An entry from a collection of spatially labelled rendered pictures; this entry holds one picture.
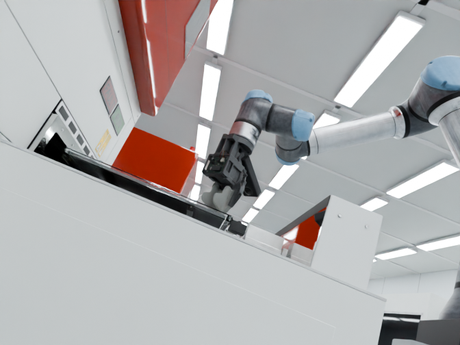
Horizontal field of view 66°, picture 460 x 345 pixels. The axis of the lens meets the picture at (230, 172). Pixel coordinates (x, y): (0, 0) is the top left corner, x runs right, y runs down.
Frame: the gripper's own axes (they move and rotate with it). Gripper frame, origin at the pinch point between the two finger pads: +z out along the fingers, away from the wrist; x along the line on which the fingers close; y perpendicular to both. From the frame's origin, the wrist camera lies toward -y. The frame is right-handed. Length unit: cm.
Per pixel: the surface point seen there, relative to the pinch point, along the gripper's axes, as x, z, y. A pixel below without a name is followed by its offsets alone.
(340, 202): 32.5, -3.9, 7.6
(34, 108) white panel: -10.4, -0.4, 42.4
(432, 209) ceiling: -35, -183, -374
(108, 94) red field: -24.8, -18.6, 27.3
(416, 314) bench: -58, -78, -485
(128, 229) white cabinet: 16.6, 13.9, 31.6
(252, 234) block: 12.8, 2.2, 1.2
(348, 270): 35.2, 6.1, 4.8
